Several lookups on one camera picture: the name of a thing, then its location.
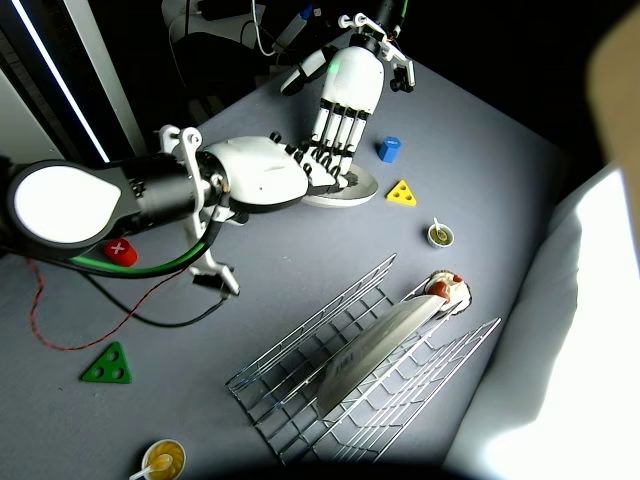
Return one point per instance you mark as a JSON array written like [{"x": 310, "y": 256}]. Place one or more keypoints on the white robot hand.
[
  {"x": 352, "y": 80},
  {"x": 255, "y": 175}
]

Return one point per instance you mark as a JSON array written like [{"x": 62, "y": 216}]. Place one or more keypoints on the white plate with leaf print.
[
  {"x": 360, "y": 192},
  {"x": 370, "y": 360}
]

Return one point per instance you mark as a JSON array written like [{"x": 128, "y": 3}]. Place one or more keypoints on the blue hexagonal block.
[{"x": 389, "y": 150}]

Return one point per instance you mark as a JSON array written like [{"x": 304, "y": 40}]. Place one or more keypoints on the grey tablecloth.
[{"x": 300, "y": 250}]

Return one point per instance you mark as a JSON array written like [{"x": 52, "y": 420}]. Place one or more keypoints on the yellow triangle block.
[{"x": 401, "y": 196}]

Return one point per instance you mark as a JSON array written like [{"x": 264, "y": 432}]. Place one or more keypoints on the red cylinder block with cross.
[{"x": 122, "y": 252}]

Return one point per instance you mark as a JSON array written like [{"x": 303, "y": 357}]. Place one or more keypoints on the toy bowl of olive soup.
[{"x": 441, "y": 236}]

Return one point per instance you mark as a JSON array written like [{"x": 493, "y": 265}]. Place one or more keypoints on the bright light strip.
[{"x": 60, "y": 80}]

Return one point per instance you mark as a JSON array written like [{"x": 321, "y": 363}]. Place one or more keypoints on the toy cupcake with strawberry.
[{"x": 457, "y": 292}]

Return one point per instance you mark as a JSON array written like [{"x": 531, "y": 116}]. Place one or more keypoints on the green triangle block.
[{"x": 111, "y": 370}]

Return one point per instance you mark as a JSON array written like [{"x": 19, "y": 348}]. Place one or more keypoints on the beige blurred object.
[{"x": 617, "y": 75}]

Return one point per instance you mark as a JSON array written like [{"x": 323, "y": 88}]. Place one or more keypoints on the toy bowl of yellow soup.
[{"x": 165, "y": 460}]

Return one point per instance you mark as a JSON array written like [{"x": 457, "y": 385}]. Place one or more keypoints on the white backdrop cloth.
[{"x": 575, "y": 325}]

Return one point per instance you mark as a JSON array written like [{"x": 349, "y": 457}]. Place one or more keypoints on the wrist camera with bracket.
[
  {"x": 220, "y": 275},
  {"x": 404, "y": 75}
]

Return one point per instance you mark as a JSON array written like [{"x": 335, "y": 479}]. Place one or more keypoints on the white frame post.
[{"x": 110, "y": 75}]

